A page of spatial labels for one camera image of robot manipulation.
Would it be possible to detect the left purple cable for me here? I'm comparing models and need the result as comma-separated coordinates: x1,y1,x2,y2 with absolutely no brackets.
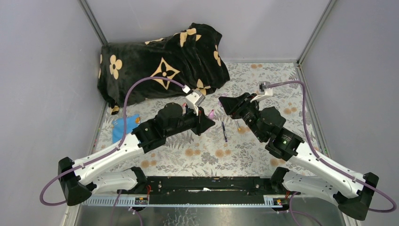
40,76,192,207

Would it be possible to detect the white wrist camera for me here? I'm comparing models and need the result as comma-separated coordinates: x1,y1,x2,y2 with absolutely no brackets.
251,81,273,102
182,85,205,116

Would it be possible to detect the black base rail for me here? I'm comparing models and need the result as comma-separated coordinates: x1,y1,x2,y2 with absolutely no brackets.
121,167,294,206

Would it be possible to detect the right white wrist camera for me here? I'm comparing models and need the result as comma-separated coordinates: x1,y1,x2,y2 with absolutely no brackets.
251,81,273,102

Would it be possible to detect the dark purple pen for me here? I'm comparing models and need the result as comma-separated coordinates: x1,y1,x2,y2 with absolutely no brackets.
221,121,228,143

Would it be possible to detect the pink highlighter pen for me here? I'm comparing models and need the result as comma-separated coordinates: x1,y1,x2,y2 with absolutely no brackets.
208,109,215,120

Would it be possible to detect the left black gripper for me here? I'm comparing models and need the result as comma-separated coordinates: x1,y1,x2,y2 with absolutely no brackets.
165,105,215,138

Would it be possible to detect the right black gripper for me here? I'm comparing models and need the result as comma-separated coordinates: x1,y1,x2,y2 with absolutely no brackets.
218,92,265,141

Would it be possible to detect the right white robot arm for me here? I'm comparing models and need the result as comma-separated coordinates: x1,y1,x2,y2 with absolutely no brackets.
219,93,379,221

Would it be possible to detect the blue cartoon cloth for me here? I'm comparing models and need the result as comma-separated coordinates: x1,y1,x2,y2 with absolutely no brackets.
112,114,141,144

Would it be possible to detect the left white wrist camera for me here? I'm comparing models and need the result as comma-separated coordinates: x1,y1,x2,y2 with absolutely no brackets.
182,85,205,116

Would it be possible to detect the black floral plush blanket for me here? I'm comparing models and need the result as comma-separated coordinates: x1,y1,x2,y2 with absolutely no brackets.
97,23,230,108

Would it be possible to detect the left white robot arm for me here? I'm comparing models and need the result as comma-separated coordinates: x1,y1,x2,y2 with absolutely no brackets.
58,103,215,206

